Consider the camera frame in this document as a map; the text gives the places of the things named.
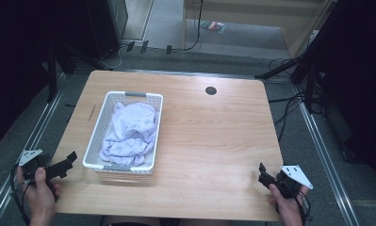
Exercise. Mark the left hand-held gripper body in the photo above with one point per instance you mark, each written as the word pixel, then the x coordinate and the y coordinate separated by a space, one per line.
pixel 30 157

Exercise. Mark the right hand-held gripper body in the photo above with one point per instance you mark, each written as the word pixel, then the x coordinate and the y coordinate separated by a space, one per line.
pixel 297 177

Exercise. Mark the white plastic basket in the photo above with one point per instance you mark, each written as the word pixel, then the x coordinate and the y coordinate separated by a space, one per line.
pixel 99 135

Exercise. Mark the lavender printed cloth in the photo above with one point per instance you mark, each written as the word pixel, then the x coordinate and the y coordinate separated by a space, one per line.
pixel 132 132

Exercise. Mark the person's right hand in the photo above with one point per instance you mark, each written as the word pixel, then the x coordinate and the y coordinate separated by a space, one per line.
pixel 287 208

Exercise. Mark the person's left hand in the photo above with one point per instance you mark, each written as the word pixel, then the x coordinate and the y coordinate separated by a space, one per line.
pixel 41 197

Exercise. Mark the black round table grommet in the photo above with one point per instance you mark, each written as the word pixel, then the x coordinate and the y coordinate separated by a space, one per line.
pixel 210 90

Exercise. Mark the black tripod stand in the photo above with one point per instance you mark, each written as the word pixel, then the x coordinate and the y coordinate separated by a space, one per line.
pixel 280 67

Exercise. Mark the black plug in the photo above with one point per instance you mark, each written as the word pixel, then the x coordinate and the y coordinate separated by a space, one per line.
pixel 144 46
pixel 169 49
pixel 130 46

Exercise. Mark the dark cabinet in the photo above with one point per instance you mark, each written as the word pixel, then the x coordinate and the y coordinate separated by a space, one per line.
pixel 113 25

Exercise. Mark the colourful packet on floor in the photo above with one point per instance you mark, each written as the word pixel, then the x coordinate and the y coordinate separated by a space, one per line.
pixel 212 26

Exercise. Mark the metal floor rail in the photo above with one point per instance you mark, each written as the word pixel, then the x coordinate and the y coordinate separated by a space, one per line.
pixel 327 163
pixel 25 150

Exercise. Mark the black upright stand post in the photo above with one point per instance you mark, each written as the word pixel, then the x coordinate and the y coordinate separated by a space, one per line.
pixel 52 78

